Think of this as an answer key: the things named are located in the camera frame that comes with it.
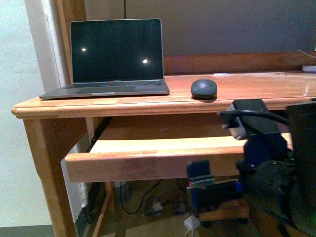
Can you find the white desk lamp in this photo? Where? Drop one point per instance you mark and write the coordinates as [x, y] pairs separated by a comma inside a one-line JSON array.
[[311, 67]]

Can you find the grey open laptop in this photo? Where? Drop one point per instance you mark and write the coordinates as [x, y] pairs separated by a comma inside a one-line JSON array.
[[115, 58]]

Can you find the dark grey Logitech mouse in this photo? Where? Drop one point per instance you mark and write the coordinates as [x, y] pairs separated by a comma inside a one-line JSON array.
[[204, 89]]

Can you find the wooden desk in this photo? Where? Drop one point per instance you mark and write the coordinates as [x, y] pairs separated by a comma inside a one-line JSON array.
[[53, 128]]

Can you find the white round desk pad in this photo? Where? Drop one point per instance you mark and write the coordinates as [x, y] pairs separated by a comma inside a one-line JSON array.
[[221, 74]]

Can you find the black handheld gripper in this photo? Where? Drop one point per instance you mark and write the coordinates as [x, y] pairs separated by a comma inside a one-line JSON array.
[[277, 173]]

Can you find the white power adapter on floor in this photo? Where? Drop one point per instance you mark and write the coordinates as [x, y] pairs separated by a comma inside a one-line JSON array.
[[192, 223]]

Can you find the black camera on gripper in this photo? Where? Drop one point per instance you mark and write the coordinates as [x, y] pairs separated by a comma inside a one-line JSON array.
[[251, 125]]

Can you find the wooden keyboard tray drawer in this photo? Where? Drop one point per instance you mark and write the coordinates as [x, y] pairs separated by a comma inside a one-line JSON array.
[[157, 147]]

